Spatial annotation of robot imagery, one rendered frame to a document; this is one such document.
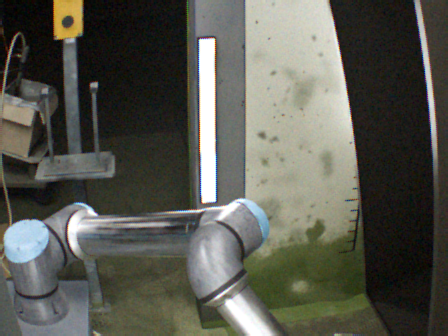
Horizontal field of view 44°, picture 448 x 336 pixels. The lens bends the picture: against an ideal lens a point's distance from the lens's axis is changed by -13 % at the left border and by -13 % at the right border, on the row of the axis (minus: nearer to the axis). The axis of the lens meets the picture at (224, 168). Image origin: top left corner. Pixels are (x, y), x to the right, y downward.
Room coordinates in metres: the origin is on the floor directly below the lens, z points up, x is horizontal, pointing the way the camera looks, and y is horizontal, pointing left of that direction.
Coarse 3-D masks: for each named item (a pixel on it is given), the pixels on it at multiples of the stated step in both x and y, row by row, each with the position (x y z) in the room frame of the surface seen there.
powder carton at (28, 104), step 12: (12, 84) 3.51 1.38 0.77; (24, 84) 3.67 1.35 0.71; (36, 84) 3.66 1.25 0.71; (0, 96) 3.29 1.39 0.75; (12, 96) 3.31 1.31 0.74; (24, 96) 3.66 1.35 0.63; (36, 96) 3.66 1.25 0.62; (0, 108) 3.26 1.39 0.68; (12, 108) 3.26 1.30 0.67; (24, 108) 3.27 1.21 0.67; (36, 108) 3.28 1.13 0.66; (12, 120) 3.23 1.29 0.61; (24, 120) 3.24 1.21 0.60; (36, 120) 3.34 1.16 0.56; (12, 132) 3.29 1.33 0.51; (24, 132) 3.29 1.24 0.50; (36, 132) 3.41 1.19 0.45; (12, 144) 3.29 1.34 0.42; (24, 144) 3.29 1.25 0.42; (24, 156) 3.29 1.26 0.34
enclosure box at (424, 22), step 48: (336, 0) 1.64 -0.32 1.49; (384, 0) 1.67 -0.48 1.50; (432, 0) 1.05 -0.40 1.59; (336, 48) 1.64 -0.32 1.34; (384, 48) 1.67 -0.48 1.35; (432, 48) 1.05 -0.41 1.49; (384, 96) 1.67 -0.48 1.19; (432, 96) 1.05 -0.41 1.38; (384, 144) 1.68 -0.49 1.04; (432, 144) 1.08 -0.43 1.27; (384, 192) 1.68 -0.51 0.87; (432, 192) 1.72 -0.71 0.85; (384, 240) 1.69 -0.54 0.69; (432, 240) 1.73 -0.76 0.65; (384, 288) 1.69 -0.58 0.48; (432, 288) 1.09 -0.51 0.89
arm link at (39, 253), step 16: (16, 224) 1.40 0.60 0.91; (32, 224) 1.40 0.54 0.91; (16, 240) 1.31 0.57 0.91; (32, 240) 1.31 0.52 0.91; (48, 240) 1.36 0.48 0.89; (16, 256) 1.28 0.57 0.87; (32, 256) 1.29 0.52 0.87; (48, 256) 1.33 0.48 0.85; (64, 256) 1.38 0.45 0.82; (16, 272) 1.28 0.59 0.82; (32, 272) 1.28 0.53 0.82; (48, 272) 1.32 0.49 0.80; (16, 288) 1.30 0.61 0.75; (32, 288) 1.28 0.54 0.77; (48, 288) 1.31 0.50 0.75
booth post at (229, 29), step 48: (192, 0) 2.13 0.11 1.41; (240, 0) 2.11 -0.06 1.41; (192, 48) 2.14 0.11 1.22; (240, 48) 2.11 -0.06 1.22; (192, 96) 2.15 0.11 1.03; (240, 96) 2.11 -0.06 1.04; (192, 144) 2.18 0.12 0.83; (240, 144) 2.11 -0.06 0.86; (192, 192) 2.23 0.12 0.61; (240, 192) 2.11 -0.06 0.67
